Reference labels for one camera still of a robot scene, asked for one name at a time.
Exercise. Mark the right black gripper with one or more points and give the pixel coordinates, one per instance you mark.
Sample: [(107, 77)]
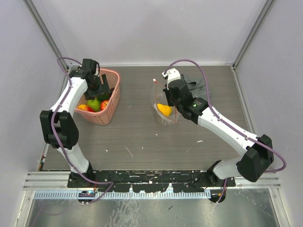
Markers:
[(167, 93)]

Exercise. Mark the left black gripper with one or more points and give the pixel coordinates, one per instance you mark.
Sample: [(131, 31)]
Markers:
[(103, 88)]

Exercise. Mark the yellow pear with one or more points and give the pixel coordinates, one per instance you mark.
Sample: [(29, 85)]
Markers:
[(164, 109)]

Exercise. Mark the clear zip top bag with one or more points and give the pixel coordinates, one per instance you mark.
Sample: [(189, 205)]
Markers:
[(158, 96)]

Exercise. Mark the pink plastic basket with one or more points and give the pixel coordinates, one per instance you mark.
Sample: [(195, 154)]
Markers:
[(103, 117)]

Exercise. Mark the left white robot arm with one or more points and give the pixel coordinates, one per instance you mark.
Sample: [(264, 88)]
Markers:
[(58, 126)]

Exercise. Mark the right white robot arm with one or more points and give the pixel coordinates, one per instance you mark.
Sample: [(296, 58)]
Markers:
[(254, 152)]

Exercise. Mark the dark green avocado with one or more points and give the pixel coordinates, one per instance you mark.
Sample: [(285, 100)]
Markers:
[(103, 97)]

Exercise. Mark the red apple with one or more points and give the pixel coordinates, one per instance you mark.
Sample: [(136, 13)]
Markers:
[(103, 105)]

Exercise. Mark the green apple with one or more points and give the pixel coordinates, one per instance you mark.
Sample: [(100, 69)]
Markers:
[(94, 105)]

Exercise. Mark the grey cloth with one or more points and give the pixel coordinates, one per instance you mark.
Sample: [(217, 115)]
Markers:
[(196, 86)]

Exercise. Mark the red yellow mango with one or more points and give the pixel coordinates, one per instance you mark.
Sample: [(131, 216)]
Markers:
[(85, 108)]

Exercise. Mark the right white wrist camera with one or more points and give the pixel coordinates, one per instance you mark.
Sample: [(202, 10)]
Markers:
[(171, 75)]

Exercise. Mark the left aluminium frame post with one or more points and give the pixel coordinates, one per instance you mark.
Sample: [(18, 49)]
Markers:
[(40, 16)]

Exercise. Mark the aluminium frame post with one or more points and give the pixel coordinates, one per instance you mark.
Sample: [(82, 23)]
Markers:
[(40, 16), (254, 30)]

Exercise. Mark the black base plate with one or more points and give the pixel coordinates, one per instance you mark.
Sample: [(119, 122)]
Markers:
[(157, 181)]

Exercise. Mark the right aluminium frame post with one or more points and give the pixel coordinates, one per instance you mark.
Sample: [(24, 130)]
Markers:
[(254, 30)]

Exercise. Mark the slotted cable duct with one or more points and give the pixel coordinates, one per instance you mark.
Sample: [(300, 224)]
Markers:
[(86, 195)]

